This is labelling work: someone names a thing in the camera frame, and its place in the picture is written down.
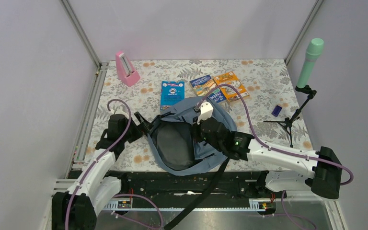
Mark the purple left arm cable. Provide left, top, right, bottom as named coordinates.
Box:
left=65, top=99, right=165, bottom=230

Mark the floral tablecloth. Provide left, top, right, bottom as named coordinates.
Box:
left=84, top=59, right=321, bottom=173

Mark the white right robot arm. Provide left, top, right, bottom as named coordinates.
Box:
left=192, top=117, right=343, bottom=200

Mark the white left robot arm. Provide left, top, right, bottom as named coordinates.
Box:
left=51, top=112, right=152, bottom=230

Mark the purple toy brick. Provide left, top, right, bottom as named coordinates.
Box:
left=271, top=105, right=283, bottom=117

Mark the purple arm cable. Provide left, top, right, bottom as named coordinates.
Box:
left=196, top=83, right=355, bottom=230
left=65, top=99, right=165, bottom=230

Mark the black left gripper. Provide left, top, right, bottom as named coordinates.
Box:
left=121, top=112, right=153, bottom=143

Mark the pink metronome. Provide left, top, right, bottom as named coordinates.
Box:
left=115, top=51, right=140, bottom=87

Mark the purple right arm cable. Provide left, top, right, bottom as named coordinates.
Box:
left=196, top=83, right=355, bottom=230

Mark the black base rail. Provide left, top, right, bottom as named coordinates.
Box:
left=105, top=170, right=283, bottom=210

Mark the blue round package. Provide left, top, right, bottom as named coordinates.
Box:
left=160, top=81, right=185, bottom=111

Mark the orange book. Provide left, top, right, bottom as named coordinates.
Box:
left=213, top=70, right=251, bottom=103

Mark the blue student backpack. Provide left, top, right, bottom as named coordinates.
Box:
left=147, top=96, right=229, bottom=230

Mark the blue treehouse book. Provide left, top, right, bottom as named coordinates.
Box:
left=190, top=75, right=226, bottom=104

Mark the black tripod stand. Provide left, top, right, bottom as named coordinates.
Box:
left=264, top=85, right=317, bottom=148

